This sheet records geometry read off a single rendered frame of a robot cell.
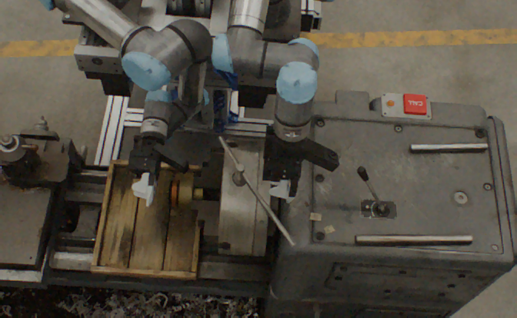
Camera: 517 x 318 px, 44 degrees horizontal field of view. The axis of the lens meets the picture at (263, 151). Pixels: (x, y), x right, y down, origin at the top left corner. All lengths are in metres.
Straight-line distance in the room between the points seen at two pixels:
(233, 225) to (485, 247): 0.62
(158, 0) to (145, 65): 0.62
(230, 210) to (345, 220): 0.29
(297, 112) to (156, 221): 0.83
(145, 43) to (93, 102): 1.66
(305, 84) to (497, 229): 0.69
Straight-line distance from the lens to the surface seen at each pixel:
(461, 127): 1.78
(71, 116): 3.23
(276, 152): 1.33
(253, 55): 1.31
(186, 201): 1.73
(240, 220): 1.61
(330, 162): 1.36
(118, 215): 1.97
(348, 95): 1.75
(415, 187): 1.65
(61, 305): 2.24
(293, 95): 1.21
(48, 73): 3.40
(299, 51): 1.31
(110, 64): 2.02
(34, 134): 2.06
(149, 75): 1.58
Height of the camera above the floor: 2.68
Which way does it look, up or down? 61 degrees down
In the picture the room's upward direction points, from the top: 7 degrees clockwise
